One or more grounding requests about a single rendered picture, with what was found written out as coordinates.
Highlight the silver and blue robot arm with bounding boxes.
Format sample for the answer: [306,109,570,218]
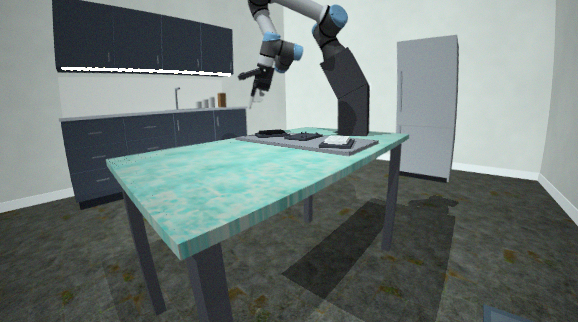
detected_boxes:
[248,0,348,73]

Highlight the black microplate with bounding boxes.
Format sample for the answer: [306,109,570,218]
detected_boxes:
[259,129,285,135]

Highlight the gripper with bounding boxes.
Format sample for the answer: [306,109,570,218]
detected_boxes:
[249,63,275,110]

